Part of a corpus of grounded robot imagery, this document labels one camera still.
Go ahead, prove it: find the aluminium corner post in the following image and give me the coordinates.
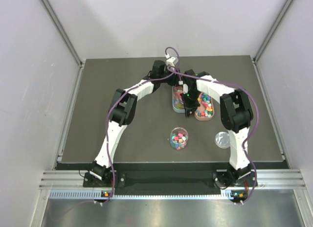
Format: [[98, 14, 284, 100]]
[[39, 0, 83, 67], [252, 0, 295, 64]]

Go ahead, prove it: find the aluminium front frame rail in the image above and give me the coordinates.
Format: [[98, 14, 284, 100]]
[[39, 169, 306, 190]]

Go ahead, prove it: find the left aluminium corner post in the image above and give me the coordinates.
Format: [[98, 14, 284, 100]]
[[39, 0, 83, 67]]

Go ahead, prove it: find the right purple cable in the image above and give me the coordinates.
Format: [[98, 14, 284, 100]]
[[171, 68, 260, 205]]

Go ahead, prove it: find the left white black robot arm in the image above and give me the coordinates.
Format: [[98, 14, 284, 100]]
[[90, 58, 182, 186]]

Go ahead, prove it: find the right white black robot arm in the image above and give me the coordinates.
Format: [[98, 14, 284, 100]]
[[181, 70, 254, 186]]

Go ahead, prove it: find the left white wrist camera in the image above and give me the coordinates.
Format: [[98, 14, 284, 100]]
[[165, 54, 179, 69]]

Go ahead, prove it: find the pink tray of opaque candies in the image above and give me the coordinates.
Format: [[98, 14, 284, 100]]
[[194, 92, 215, 121]]

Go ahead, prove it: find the clear round jar lid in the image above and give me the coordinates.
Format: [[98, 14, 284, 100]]
[[215, 132, 230, 149]]

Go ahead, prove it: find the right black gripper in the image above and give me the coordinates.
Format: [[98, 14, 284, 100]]
[[180, 90, 201, 117]]

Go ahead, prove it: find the purple cable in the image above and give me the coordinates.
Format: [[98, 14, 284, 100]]
[[171, 68, 260, 205], [48, 47, 181, 213]]

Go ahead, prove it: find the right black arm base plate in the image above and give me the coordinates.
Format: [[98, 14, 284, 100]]
[[212, 170, 255, 189]]

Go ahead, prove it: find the blue tray of translucent candies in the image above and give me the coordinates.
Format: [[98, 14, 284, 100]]
[[172, 86, 185, 114]]

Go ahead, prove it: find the slotted grey cable duct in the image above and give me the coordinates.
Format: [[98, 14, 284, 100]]
[[49, 189, 247, 200]]

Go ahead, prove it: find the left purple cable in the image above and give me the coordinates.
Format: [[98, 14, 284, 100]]
[[48, 47, 181, 213]]

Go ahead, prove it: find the clear plastic jar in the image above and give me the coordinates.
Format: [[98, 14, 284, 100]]
[[169, 127, 189, 150]]

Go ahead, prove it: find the right aluminium corner post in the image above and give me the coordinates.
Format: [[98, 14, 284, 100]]
[[252, 0, 295, 64]]

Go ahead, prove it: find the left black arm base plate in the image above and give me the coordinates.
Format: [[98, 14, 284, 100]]
[[83, 172, 126, 188]]

